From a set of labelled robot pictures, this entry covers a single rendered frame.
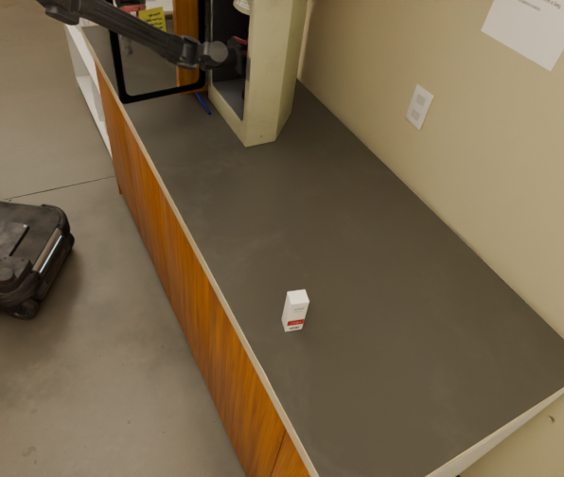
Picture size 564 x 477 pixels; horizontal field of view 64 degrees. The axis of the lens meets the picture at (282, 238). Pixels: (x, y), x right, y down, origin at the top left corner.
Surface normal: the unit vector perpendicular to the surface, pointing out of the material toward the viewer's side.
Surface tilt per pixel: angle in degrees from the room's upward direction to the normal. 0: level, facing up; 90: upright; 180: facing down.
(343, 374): 0
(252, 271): 0
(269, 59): 90
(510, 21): 90
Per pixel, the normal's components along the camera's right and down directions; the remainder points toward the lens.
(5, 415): 0.11, -0.69
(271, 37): 0.47, 0.68
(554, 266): -0.87, 0.27
